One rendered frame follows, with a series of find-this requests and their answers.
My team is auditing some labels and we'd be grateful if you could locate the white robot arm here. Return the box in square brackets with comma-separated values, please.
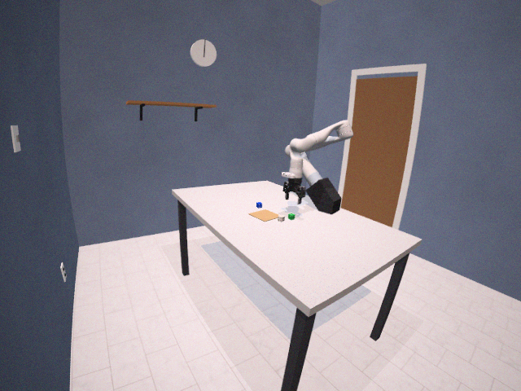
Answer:
[282, 121, 353, 186]

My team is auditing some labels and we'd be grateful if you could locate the tan flat mat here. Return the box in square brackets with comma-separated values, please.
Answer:
[249, 209, 279, 222]

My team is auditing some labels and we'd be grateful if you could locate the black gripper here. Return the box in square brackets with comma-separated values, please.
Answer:
[283, 178, 305, 204]

